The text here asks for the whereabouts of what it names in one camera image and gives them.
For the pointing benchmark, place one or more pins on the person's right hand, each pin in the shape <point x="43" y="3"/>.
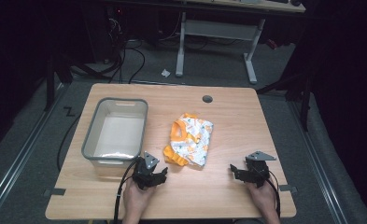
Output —
<point x="262" y="197"/>

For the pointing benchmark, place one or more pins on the metal floor rail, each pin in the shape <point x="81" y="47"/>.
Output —
<point x="19" y="155"/>
<point x="321" y="165"/>

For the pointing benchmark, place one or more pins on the black metal stand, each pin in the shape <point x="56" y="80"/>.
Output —
<point x="49" y="84"/>
<point x="304" y="102"/>

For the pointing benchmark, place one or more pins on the grey-rimmed white plastic basket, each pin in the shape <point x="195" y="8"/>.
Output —
<point x="117" y="132"/>

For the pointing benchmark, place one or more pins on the person's left hand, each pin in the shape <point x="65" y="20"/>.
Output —
<point x="136" y="199"/>

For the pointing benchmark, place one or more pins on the crumpled white paper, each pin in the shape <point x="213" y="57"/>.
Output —
<point x="165" y="73"/>

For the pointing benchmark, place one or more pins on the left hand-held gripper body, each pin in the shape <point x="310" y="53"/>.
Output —
<point x="144" y="178"/>

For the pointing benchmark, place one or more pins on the orange and white baby garment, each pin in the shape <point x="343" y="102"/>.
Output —
<point x="190" y="141"/>

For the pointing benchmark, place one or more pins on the red object under desk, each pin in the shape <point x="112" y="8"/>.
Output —
<point x="271" y="44"/>

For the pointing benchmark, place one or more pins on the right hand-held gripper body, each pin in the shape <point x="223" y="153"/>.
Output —
<point x="256" y="174"/>

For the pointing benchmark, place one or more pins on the white-legged wooden desk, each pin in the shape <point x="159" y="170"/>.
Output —
<point x="221" y="29"/>

